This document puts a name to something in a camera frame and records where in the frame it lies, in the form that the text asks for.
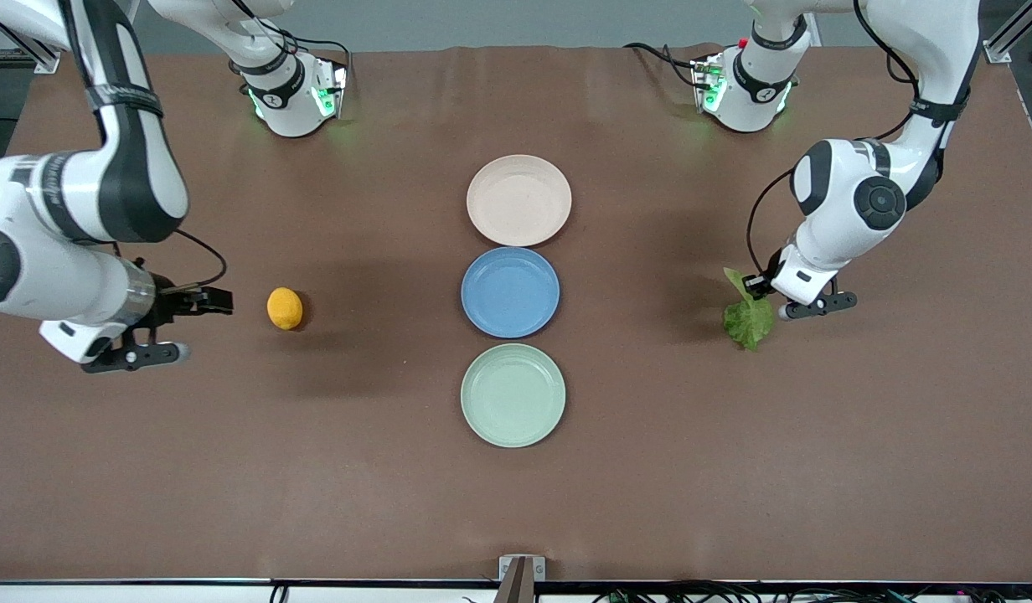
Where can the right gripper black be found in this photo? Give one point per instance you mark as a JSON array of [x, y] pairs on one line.
[[167, 305]]

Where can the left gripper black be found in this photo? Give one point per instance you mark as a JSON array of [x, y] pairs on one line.
[[759, 286]]

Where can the green lettuce leaf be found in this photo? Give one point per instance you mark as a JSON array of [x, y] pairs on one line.
[[749, 322]]

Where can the yellow lemon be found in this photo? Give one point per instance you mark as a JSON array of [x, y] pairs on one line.
[[284, 308]]

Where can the right white Franka robot arm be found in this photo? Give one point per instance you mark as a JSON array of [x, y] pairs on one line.
[[139, 167]]

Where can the left white Franka robot arm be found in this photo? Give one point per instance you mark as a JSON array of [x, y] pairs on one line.
[[851, 201]]

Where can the brown table cover mat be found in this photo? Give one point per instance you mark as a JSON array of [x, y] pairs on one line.
[[817, 461]]

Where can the blue round plate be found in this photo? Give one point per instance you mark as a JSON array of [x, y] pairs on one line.
[[509, 293]]

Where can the pale beige round plate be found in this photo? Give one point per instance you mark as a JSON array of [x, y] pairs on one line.
[[518, 201]]

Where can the light green round plate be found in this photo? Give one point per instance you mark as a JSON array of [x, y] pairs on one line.
[[513, 395]]

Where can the aluminium frame profile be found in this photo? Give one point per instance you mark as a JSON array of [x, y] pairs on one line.
[[1006, 42], [30, 46]]

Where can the metal bracket with post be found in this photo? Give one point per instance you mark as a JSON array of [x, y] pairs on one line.
[[522, 586]]

